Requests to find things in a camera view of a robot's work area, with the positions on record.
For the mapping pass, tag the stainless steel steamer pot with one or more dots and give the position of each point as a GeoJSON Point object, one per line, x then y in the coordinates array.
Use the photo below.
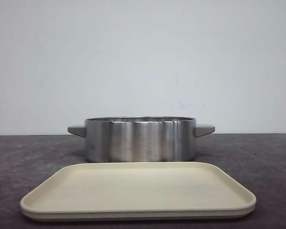
{"type": "Point", "coordinates": [140, 139]}

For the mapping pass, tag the cream rectangular plastic tray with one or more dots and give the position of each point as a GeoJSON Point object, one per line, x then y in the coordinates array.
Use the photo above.
{"type": "Point", "coordinates": [146, 190]}

